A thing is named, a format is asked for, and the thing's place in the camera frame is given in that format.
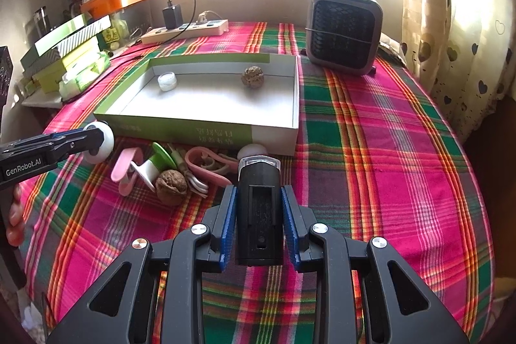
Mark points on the white power strip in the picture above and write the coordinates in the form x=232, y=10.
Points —
x=189, y=30

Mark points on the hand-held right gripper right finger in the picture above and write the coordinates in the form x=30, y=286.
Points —
x=291, y=227

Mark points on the green white suction holder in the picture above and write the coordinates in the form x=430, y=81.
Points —
x=159, y=162

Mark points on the grey space heater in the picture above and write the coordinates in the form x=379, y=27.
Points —
x=342, y=31

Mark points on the white side table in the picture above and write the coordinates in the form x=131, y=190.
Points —
x=38, y=100

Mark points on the green and white cardboard box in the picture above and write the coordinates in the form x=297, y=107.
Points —
x=225, y=102

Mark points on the glass jar with black frame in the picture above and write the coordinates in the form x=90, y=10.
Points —
x=41, y=21

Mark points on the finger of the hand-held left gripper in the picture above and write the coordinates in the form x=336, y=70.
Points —
x=80, y=144
x=66, y=134

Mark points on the white round plastic object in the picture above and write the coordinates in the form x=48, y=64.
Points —
x=253, y=150

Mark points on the pink plastic clip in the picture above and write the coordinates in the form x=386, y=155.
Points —
x=127, y=170

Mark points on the yellow-green box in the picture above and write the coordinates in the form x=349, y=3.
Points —
x=68, y=64

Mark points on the green tissue pack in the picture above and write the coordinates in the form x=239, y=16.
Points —
x=86, y=72

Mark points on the pink claw hair clip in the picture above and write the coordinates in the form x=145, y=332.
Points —
x=209, y=174

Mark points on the heart print curtain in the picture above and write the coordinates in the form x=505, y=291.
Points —
x=455, y=25

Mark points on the black handheld flashlight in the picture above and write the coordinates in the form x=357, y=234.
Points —
x=258, y=215

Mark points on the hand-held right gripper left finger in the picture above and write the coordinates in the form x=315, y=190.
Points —
x=225, y=227

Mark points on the brown walnut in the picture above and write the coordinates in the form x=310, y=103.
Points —
x=171, y=186

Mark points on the pale carved walnut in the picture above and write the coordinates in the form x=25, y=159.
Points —
x=253, y=75

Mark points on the white round panda toy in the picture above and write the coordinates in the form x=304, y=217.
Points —
x=105, y=140

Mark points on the grey striped box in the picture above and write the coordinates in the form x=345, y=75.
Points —
x=86, y=31

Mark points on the small white jar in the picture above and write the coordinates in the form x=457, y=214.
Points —
x=168, y=81

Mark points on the person's left hand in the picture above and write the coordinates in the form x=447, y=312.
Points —
x=16, y=215

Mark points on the yellow-green bottle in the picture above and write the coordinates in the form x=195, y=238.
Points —
x=115, y=31

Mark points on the black charger adapter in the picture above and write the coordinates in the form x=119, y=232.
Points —
x=172, y=16

